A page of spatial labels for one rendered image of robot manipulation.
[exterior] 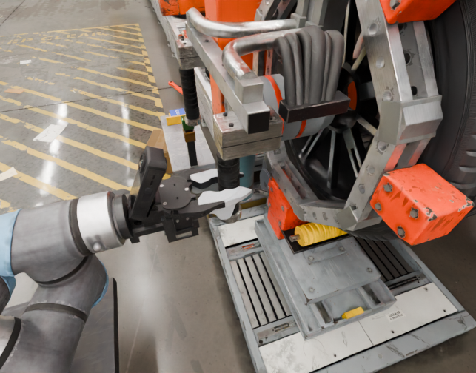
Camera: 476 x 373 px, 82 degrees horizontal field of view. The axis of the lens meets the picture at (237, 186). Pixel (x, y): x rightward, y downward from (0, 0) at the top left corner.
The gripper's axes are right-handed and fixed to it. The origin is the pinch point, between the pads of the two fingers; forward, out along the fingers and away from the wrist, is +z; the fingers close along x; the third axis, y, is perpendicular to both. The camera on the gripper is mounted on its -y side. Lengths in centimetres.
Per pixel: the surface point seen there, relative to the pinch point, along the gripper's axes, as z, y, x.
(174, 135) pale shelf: -6, 38, -74
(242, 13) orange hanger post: 20, -11, -57
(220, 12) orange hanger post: 13, -12, -57
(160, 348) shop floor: -29, 83, -5
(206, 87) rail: 22, 44, -129
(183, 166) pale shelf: -6, 38, -52
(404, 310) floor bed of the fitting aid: 62, 75, 13
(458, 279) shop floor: 100, 83, 8
